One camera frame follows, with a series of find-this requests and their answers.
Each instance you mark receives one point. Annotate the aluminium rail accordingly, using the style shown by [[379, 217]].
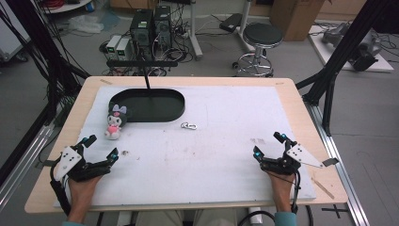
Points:
[[342, 175], [22, 163]]

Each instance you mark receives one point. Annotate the flat black box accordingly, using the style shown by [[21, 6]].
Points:
[[230, 22]]

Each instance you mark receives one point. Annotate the grey and black machine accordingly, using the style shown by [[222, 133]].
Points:
[[363, 50]]

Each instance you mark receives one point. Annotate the brown cardboard box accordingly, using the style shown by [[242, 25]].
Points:
[[296, 19]]

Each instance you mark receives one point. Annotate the black metal frame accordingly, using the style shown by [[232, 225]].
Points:
[[342, 50], [34, 40]]

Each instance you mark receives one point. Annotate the white foam mat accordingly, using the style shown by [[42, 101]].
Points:
[[204, 163]]

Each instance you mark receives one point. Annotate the clear plastic bag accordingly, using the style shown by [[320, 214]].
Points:
[[86, 24]]

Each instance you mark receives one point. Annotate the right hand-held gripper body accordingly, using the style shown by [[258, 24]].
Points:
[[293, 155]]

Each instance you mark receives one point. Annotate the white cabinet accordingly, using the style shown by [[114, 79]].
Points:
[[9, 31]]

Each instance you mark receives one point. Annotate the white metal stand leg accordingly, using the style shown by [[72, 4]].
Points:
[[195, 34], [244, 22]]

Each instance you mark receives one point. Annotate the white floor board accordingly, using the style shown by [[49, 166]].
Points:
[[326, 53]]

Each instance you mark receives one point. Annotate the person's left hand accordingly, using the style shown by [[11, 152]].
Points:
[[83, 190]]

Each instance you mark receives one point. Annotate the black and white plush toy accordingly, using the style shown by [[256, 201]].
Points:
[[114, 125]]

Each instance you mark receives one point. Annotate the black round stool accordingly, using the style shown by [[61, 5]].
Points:
[[263, 35]]

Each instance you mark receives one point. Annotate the person's legs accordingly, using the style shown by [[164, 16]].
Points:
[[163, 219]]

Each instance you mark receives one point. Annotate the small white power supply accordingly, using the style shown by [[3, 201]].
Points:
[[113, 47], [123, 49]]

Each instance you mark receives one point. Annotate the person's right hand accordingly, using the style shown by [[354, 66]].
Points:
[[282, 188]]

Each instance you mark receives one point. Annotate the round white table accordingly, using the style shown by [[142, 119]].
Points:
[[69, 7]]

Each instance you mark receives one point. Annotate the thin wooden stick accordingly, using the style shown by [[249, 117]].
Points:
[[323, 188]]

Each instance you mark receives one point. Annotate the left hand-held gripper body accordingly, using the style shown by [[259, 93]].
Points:
[[67, 161]]

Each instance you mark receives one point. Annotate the black oval tray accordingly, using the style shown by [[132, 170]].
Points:
[[150, 109]]

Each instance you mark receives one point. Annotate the wooden table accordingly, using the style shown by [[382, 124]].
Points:
[[291, 103]]

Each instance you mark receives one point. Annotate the silver carabiner clip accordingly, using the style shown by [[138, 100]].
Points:
[[188, 125]]

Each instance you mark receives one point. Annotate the black computer tower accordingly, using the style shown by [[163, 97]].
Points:
[[141, 28], [163, 26]]

